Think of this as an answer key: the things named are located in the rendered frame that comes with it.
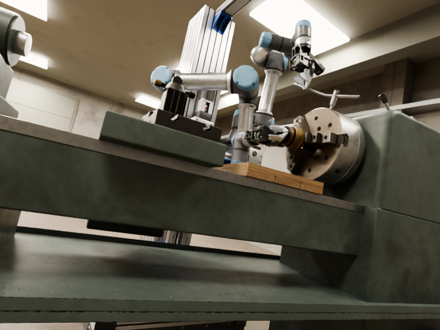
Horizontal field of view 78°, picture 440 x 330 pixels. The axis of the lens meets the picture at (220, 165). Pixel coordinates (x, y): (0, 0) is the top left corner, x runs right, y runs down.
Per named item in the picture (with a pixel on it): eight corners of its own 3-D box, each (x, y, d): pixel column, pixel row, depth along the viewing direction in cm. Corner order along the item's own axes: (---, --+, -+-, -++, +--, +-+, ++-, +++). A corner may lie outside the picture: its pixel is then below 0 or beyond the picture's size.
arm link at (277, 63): (247, 131, 187) (264, 52, 184) (268, 136, 188) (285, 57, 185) (250, 130, 175) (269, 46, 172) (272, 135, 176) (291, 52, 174)
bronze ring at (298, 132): (294, 131, 116) (277, 125, 112) (311, 128, 107) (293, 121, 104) (291, 152, 114) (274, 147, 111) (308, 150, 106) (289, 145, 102)
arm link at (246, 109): (239, 87, 154) (230, 173, 147) (238, 78, 143) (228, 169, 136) (260, 88, 152) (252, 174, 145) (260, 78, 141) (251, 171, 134)
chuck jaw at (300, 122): (310, 144, 118) (303, 124, 125) (318, 137, 114) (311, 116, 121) (290, 137, 113) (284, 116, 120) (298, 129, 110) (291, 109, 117)
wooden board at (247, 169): (260, 189, 123) (262, 181, 124) (322, 194, 91) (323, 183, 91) (200, 175, 111) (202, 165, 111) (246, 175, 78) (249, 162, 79)
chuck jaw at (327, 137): (322, 139, 112) (347, 134, 101) (321, 150, 111) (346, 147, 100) (302, 131, 107) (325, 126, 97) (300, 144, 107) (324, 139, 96)
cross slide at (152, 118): (175, 155, 112) (177, 145, 112) (219, 145, 73) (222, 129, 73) (129, 143, 104) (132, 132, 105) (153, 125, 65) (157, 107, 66)
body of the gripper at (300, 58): (288, 71, 126) (289, 50, 129) (302, 78, 129) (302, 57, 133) (300, 61, 119) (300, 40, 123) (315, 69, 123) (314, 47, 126)
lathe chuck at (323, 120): (292, 176, 132) (312, 113, 130) (343, 195, 104) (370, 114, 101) (277, 172, 129) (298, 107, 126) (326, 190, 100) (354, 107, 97)
